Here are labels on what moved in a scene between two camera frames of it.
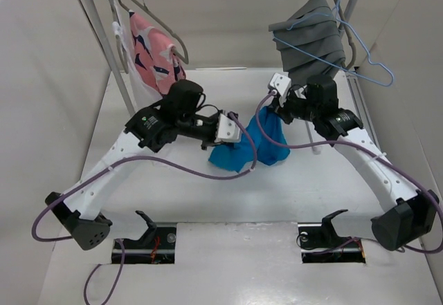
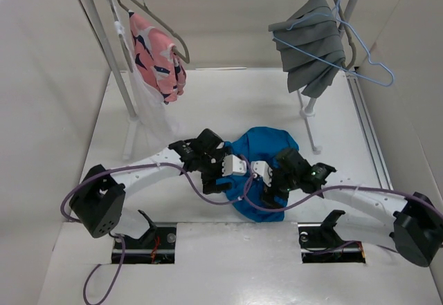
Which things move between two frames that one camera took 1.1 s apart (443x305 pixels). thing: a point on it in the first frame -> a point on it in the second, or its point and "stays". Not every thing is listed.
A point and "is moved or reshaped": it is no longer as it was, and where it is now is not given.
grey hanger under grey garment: (341, 19) stays
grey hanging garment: (309, 42) stays
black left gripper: (205, 144) -> (209, 185)
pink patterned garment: (156, 54) stays
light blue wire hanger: (351, 30) stays
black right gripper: (282, 109) -> (267, 198)
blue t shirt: (238, 155) is moved or reshaped
